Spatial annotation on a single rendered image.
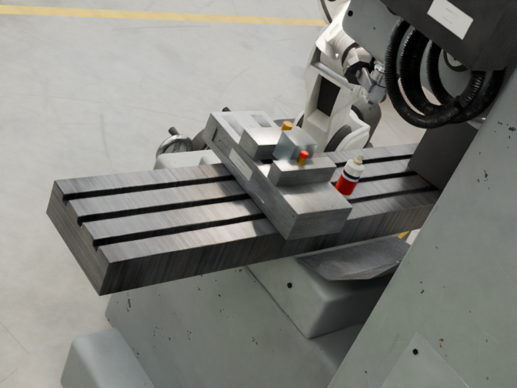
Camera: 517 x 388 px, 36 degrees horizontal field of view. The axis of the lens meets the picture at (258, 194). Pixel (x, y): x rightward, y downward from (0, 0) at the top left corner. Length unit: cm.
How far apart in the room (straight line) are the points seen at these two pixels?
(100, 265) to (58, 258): 143
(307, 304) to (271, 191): 25
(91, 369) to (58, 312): 44
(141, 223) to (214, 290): 49
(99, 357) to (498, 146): 137
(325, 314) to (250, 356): 28
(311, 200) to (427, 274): 34
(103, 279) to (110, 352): 91
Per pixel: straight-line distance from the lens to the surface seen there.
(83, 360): 228
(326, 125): 254
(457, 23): 112
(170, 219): 152
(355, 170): 175
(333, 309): 167
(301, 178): 162
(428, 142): 201
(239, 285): 185
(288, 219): 157
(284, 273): 171
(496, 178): 126
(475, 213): 129
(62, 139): 341
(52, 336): 258
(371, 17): 158
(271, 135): 167
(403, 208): 187
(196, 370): 207
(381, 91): 168
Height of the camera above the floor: 186
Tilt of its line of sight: 32 degrees down
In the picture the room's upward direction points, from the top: 23 degrees clockwise
